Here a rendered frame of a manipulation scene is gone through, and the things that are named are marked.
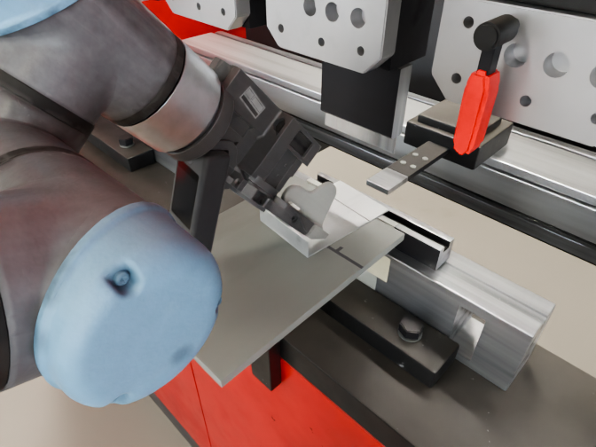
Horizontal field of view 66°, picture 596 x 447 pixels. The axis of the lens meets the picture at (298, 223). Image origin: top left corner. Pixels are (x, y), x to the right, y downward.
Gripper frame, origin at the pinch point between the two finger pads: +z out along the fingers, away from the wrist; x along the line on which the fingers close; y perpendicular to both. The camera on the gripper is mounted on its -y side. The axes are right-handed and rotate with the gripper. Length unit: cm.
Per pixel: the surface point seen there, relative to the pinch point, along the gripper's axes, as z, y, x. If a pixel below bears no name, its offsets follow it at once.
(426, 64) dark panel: 38, 43, 26
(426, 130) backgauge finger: 17.4, 22.0, 3.9
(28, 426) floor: 50, -98, 75
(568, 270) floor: 172, 48, 1
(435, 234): 8.2, 8.1, -10.4
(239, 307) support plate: -6.7, -9.5, -5.3
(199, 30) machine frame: 29, 27, 89
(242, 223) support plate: -1.9, -3.8, 5.2
